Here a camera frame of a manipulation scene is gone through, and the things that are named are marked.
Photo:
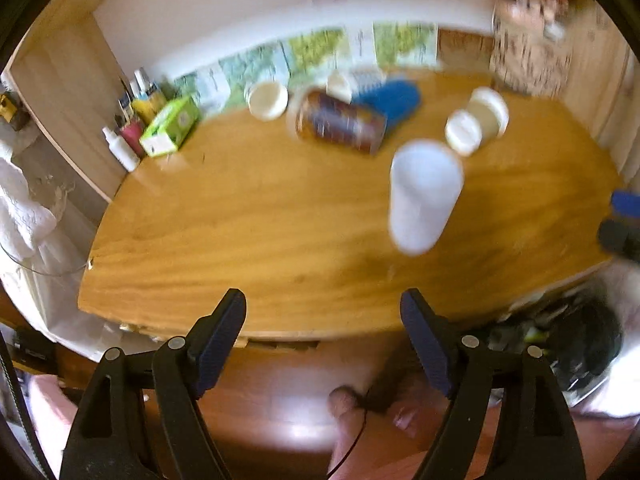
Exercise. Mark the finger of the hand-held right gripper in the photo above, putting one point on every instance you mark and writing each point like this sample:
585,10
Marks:
627,205
617,235

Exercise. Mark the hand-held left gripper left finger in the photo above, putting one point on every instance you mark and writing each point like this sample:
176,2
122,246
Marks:
220,342

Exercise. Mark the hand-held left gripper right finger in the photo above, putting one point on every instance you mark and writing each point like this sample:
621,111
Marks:
425,342

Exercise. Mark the translucent white plastic cup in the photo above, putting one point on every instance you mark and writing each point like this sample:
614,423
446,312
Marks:
422,195

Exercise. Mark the white paper cup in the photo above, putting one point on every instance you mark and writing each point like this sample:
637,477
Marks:
491,110

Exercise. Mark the person's bare foot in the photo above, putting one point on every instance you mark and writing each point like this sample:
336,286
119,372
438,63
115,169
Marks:
380,435

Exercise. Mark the black bag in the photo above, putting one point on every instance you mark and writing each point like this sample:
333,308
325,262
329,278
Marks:
575,345

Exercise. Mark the white round lid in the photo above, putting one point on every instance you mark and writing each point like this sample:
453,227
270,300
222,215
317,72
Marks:
463,132

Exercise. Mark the woven basket with toys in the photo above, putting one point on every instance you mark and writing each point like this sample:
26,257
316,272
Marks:
532,45

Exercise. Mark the white plastic bottle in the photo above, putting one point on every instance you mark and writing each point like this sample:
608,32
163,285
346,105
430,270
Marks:
122,150

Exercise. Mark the green tissue box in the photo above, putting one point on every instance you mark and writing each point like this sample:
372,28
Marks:
169,125

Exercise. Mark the pink container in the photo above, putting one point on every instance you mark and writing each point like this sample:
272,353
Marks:
132,135

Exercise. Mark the brown printed can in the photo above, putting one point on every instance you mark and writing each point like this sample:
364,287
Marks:
340,122

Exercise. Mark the white lace cloth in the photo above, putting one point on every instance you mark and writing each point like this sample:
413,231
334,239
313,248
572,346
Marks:
20,205

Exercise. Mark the yellow packet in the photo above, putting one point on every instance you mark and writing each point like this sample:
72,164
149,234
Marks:
148,109

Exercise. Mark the blue cloth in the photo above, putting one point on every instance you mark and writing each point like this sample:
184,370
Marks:
392,100

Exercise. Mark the white round bowl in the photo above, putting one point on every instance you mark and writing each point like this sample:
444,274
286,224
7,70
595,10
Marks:
268,101

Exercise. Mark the white gridded container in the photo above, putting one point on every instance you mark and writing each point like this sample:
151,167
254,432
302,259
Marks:
369,79

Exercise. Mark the clear spray bottle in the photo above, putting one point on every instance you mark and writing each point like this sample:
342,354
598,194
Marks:
141,82

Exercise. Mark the wooden cabinet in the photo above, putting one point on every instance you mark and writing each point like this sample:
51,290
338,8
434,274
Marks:
65,105

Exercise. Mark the yellow toy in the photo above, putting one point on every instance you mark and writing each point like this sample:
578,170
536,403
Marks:
11,109

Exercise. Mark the green printed wall map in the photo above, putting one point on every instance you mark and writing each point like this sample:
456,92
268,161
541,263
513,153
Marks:
405,42
197,89
252,65
317,50

